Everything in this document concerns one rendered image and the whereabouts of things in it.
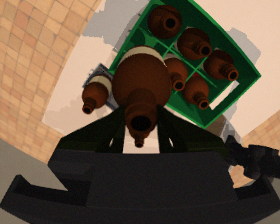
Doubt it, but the green plastic crate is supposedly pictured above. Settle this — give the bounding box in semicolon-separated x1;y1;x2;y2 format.
108;0;262;129

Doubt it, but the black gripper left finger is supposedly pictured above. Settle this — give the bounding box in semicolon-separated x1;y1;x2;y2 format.
55;104;126;153

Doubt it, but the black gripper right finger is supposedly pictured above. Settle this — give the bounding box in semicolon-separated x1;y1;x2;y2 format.
157;104;228;160

